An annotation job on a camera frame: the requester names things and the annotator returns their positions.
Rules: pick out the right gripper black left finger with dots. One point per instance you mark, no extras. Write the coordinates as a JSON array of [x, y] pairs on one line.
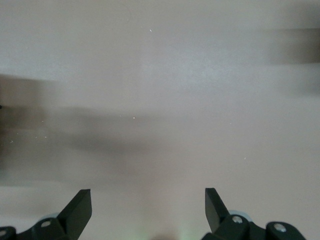
[[75, 212]]

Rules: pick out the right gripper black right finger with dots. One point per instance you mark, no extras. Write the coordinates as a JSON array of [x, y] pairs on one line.
[[215, 212]]

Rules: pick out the brown table cloth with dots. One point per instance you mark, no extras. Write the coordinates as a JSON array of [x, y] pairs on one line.
[[150, 75]]

